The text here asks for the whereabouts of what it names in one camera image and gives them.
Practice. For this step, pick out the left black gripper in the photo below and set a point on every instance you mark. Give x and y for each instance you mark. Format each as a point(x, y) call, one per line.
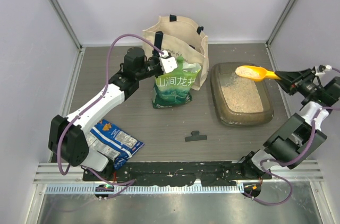
point(156, 59)

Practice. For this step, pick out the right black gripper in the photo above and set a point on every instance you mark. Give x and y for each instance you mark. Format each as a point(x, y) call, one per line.
point(291, 79)

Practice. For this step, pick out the green cat litter bag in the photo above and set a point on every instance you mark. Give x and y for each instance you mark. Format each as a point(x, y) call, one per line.
point(173, 89)

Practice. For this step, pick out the yellow plastic scoop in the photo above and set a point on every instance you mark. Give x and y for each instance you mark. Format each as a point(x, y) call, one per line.
point(255, 73)

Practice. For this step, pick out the black bag clip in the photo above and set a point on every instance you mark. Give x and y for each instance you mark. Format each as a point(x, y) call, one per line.
point(195, 136)

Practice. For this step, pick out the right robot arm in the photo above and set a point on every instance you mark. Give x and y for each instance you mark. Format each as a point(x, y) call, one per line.
point(301, 134)

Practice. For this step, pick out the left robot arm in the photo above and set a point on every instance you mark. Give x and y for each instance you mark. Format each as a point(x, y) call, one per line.
point(67, 136)

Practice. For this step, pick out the clean litter granules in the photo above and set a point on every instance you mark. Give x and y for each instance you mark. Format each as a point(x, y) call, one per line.
point(241, 95)

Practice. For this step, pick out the grey litter box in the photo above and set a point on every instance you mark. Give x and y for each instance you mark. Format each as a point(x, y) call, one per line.
point(220, 73)

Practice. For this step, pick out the beige canvas tote bag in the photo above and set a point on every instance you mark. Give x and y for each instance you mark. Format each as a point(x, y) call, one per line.
point(181, 37)

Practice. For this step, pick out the blue Doritos chip bag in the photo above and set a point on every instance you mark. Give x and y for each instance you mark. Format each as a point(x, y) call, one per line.
point(113, 142)

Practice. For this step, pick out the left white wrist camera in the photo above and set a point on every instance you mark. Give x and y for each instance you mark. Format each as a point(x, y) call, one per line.
point(168, 63)

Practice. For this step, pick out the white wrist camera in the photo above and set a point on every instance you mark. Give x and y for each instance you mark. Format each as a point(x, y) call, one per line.
point(322, 69)
point(168, 63)

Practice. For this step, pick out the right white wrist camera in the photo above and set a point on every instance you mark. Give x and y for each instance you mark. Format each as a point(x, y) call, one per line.
point(322, 69)

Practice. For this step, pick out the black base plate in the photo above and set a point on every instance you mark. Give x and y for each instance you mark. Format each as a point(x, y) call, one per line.
point(179, 174)

